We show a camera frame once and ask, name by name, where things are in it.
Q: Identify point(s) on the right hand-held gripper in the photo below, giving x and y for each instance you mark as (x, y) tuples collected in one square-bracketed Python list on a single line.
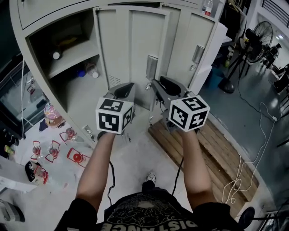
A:
[(196, 120)]

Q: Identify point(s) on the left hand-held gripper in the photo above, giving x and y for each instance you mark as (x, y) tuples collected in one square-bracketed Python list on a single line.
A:
[(107, 121)]

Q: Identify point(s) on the grey metal locker cabinet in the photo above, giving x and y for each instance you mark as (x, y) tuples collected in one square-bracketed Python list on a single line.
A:
[(56, 13)]

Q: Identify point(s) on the person's right forearm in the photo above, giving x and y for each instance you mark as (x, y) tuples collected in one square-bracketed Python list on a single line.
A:
[(195, 171)]

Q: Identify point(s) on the person's left forearm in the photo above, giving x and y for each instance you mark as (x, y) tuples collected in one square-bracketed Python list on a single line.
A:
[(94, 173)]

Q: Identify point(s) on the clear bottle white cap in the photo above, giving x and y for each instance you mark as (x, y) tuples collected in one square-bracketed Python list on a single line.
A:
[(95, 74)]

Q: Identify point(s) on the white foam box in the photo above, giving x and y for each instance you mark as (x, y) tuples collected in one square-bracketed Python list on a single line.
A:
[(202, 76), (220, 45)]

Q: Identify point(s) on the blue round item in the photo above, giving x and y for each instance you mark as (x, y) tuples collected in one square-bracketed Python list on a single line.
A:
[(80, 73)]

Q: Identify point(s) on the bunch of keys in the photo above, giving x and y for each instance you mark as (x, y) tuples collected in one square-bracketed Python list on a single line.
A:
[(91, 136)]

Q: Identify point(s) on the teal bin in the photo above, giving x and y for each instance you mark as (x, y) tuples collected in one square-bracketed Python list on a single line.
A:
[(217, 77)]

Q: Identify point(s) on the black floor fan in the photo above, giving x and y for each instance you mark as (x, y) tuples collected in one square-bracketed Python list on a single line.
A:
[(225, 86)]

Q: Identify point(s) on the pink star-patterned helmet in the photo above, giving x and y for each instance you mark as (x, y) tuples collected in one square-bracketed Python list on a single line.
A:
[(53, 112)]

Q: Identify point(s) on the yellow packet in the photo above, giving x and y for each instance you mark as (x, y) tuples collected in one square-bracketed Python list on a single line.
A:
[(67, 41)]

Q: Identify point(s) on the black bottle white cap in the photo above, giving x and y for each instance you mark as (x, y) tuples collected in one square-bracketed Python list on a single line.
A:
[(56, 55)]

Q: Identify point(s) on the clear jug bright red cap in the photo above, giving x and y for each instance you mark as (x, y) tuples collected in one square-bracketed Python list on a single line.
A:
[(77, 156)]

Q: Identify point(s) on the wooden slat platform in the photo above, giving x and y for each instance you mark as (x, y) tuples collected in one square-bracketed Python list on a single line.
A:
[(214, 153)]

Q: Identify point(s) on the dark blue cloth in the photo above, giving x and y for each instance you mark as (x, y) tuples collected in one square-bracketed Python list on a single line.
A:
[(43, 126)]

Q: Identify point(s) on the person's right white shoe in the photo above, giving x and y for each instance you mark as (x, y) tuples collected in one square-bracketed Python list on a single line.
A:
[(151, 177)]

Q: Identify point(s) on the water bottle red label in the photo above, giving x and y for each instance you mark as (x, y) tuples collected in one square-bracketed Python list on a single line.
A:
[(207, 10)]

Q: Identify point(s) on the person's black trousers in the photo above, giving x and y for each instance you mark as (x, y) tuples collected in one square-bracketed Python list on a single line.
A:
[(147, 187)]

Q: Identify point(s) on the black framed glass window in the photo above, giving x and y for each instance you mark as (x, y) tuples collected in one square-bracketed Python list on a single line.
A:
[(11, 121)]

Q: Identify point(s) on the black tumbler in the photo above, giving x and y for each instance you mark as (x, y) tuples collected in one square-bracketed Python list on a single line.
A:
[(10, 137)]

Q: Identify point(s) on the small cream fan heater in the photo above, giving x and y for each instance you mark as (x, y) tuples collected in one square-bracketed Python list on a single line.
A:
[(29, 171)]

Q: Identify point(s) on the person's black printed T-shirt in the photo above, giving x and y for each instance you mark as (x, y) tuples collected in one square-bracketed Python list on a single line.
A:
[(144, 216)]

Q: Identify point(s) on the yellow-green drink can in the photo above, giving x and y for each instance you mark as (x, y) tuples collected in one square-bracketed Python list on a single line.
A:
[(9, 150)]

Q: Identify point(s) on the white water dispenser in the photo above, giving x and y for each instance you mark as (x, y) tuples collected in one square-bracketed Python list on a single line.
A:
[(11, 176)]

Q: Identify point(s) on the black round base stand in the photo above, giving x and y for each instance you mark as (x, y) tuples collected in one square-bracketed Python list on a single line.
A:
[(246, 217)]

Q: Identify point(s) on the grey woven basket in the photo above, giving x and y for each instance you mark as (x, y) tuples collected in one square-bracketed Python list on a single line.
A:
[(11, 212)]

